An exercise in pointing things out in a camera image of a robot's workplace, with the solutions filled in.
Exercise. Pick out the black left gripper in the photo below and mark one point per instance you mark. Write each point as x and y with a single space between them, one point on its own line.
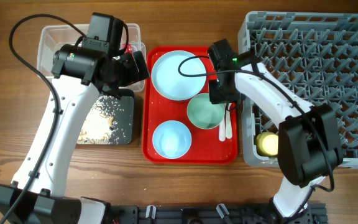
132 74

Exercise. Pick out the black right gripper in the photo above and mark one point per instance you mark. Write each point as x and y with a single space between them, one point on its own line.
215 98

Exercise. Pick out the red snack wrapper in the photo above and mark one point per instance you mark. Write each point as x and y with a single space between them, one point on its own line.
129 49

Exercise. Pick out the green bowl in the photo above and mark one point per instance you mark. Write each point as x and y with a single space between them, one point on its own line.
203 114

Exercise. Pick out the yellow plastic cup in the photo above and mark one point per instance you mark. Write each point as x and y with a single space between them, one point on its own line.
267 144

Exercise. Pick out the rice and mushroom leftovers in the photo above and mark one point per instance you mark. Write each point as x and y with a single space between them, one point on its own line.
99 124

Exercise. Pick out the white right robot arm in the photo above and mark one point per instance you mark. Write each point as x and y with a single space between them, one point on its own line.
309 148

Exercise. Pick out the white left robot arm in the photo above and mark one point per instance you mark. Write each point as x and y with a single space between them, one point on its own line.
98 63

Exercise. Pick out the black waste bin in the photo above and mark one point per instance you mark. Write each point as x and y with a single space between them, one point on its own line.
117 118

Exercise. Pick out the grey dishwasher rack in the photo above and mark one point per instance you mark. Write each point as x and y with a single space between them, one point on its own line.
315 55

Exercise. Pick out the large light blue plate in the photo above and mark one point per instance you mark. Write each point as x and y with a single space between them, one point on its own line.
169 83

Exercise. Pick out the white plastic spoon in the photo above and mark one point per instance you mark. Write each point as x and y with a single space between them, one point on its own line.
228 128

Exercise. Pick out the white plastic fork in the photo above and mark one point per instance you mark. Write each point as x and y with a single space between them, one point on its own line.
222 131

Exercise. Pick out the red plastic tray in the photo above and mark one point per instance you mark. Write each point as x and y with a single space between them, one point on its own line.
205 148

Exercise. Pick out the small light blue bowl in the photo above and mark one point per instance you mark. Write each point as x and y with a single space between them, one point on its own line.
172 139

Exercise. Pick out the clear plastic bin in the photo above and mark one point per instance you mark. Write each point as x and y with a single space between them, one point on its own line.
54 37

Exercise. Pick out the black mounting rail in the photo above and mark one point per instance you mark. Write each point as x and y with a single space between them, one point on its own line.
250 213

